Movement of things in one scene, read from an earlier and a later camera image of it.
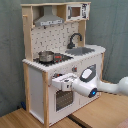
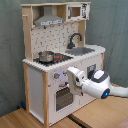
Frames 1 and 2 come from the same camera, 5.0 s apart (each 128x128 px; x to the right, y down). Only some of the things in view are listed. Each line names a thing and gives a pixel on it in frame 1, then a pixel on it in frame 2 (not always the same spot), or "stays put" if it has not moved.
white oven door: [63, 99] stays put
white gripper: [64, 82] -> [78, 75]
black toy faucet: [70, 45] stays put
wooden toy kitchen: [55, 45] stays put
